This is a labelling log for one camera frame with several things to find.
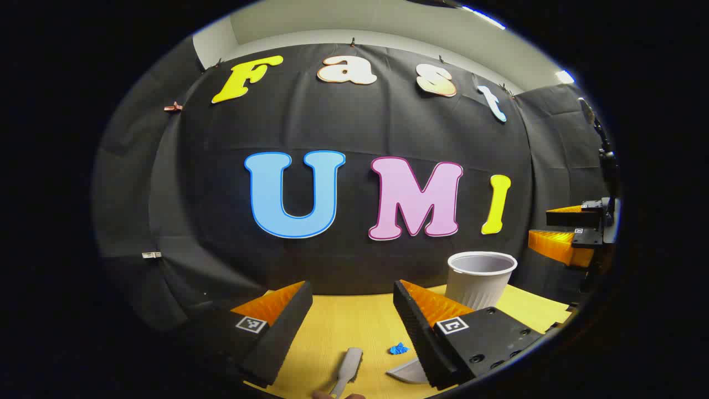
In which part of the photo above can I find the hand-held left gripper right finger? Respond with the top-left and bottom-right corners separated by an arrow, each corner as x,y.
393,279 -> 547,391

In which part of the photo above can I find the white ribbed garbage bin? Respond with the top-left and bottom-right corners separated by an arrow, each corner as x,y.
445,251 -> 518,311

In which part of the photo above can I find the black backdrop cloth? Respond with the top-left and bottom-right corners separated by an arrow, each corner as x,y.
91,36 -> 615,333

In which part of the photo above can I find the small grey broom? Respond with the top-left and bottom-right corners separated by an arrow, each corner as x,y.
329,347 -> 364,399

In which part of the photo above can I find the grey plastic dustpan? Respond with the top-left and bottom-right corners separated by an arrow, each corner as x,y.
386,357 -> 430,385

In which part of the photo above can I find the dark stand pole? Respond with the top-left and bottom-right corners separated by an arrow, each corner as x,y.
578,97 -> 619,200

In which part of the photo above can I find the yellow wooden desktop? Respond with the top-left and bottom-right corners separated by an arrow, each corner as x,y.
244,283 -> 574,399

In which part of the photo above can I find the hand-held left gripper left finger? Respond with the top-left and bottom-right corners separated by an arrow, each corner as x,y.
183,280 -> 314,388

